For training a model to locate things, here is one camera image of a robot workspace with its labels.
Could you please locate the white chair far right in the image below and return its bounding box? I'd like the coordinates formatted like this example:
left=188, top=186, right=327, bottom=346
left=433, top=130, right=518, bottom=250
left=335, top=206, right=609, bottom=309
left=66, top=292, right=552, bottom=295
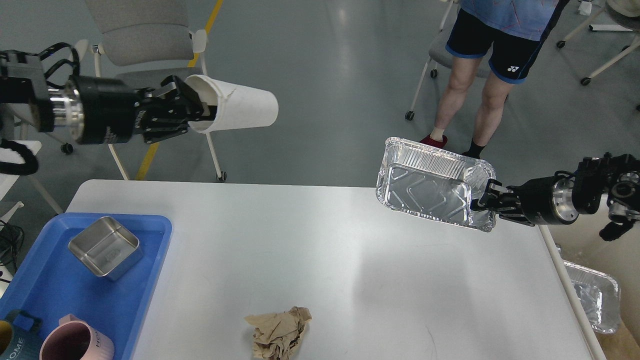
left=555, top=0, right=640, bottom=112

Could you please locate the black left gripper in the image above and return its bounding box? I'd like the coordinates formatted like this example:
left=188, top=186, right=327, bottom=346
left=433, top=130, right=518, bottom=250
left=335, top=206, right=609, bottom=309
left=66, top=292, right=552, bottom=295
left=64, top=75, right=218, bottom=145

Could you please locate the black cables left edge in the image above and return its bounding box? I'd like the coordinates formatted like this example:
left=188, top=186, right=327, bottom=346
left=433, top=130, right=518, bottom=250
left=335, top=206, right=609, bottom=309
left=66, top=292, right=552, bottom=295
left=0, top=220, right=28, bottom=281

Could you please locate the person in blue shirt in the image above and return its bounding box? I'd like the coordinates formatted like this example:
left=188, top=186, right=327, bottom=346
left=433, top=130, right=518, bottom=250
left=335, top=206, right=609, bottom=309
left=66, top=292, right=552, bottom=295
left=421, top=0, right=567, bottom=158

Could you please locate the stainless steel rectangular tray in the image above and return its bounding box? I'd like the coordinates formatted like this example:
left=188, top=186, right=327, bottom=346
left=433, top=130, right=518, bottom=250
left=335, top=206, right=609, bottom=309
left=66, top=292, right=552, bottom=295
left=68, top=216, right=144, bottom=281

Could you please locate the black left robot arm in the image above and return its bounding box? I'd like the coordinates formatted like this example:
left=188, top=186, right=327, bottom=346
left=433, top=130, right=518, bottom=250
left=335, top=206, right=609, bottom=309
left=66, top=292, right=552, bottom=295
left=1, top=42, right=218, bottom=145

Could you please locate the dark teal mug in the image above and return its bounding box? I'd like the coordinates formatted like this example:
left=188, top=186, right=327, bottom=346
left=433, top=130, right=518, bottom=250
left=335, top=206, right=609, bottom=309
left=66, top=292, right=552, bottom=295
left=0, top=309, right=43, bottom=360

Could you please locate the white paper cup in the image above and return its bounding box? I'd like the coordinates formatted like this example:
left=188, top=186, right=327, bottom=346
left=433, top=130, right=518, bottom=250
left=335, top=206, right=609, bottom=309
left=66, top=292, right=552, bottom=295
left=184, top=74, right=279, bottom=133

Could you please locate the crumpled brown paper napkin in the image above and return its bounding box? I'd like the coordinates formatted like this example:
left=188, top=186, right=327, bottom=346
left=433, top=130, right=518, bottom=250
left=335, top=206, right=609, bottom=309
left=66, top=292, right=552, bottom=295
left=244, top=306, right=313, bottom=360

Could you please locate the pink ribbed mug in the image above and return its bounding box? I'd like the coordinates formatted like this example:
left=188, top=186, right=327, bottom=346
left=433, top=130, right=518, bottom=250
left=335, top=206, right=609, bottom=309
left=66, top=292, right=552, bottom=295
left=39, top=313, right=115, bottom=360

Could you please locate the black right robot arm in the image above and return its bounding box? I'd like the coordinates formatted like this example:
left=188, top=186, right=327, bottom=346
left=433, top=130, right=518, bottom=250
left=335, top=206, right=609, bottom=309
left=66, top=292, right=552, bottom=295
left=470, top=153, right=640, bottom=242

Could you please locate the aluminium foil tray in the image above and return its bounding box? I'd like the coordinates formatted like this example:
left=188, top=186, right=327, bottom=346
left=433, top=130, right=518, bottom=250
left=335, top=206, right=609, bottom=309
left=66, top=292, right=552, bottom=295
left=375, top=137, right=496, bottom=232

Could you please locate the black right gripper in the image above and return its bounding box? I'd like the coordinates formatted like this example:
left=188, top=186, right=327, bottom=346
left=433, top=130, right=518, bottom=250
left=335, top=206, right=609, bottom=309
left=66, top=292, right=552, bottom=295
left=470, top=176, right=579, bottom=227

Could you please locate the blue plastic bin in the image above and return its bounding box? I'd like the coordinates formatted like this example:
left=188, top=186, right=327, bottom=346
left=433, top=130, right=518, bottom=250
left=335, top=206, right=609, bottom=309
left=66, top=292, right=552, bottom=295
left=1, top=212, right=173, bottom=360

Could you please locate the white side table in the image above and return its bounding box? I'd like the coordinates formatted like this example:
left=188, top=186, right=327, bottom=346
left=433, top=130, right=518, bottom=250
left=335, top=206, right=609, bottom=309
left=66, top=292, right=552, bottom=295
left=0, top=139, right=64, bottom=215

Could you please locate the grey chair left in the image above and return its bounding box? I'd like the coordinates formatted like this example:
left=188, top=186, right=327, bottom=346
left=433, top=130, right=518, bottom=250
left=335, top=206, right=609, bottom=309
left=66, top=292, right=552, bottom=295
left=66, top=0, right=229, bottom=183

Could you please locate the foil tray in bin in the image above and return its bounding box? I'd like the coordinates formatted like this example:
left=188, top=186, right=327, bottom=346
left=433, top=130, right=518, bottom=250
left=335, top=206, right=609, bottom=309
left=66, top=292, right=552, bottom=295
left=563, top=259, right=622, bottom=335

